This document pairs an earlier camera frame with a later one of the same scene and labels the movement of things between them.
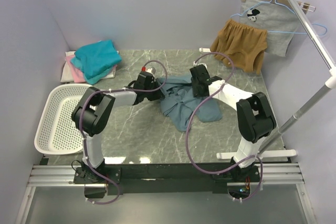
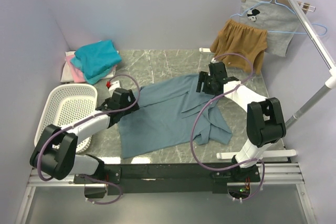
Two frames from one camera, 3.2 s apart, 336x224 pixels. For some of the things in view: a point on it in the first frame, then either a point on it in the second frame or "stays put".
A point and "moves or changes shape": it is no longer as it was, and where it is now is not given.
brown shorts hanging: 240,45 stays put
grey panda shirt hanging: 281,22 stays put
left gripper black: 158,95 → 132,99
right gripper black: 196,94 → 202,78
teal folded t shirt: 96,61 stays put
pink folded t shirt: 78,74 stays put
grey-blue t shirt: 180,103 moves or changes shape
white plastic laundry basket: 56,133 stays put
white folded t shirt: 66,75 stays put
